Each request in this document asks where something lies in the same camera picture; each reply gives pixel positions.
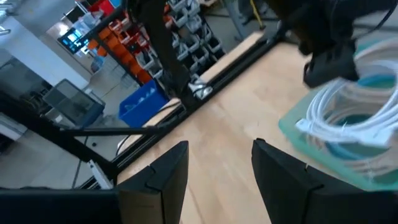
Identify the blue storage bin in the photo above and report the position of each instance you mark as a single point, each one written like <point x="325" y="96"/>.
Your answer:
<point x="143" y="105"/>

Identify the grey box cart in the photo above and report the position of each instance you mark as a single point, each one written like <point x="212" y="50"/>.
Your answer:
<point x="74" y="102"/>

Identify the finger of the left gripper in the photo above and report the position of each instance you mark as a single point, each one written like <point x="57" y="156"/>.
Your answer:
<point x="332" y="70"/>

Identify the black aluminium table frame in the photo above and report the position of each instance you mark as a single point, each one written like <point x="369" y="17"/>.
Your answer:
<point x="236" y="73"/>

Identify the teal translucent plastic bin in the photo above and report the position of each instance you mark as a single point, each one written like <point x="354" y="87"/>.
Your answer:
<point x="351" y="119"/>

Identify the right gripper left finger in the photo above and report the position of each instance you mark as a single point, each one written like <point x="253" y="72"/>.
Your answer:
<point x="164" y="193"/>

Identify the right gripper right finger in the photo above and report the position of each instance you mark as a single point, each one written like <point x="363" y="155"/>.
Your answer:
<point x="295" y="199"/>

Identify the shelf rack with bins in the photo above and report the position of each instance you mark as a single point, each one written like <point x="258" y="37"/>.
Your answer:
<point x="119" y="49"/>

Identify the lit wall screen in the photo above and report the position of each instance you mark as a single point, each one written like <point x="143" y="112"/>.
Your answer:
<point x="71" y="39"/>

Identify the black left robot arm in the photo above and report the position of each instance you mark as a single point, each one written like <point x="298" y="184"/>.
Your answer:
<point x="161" y="46"/>

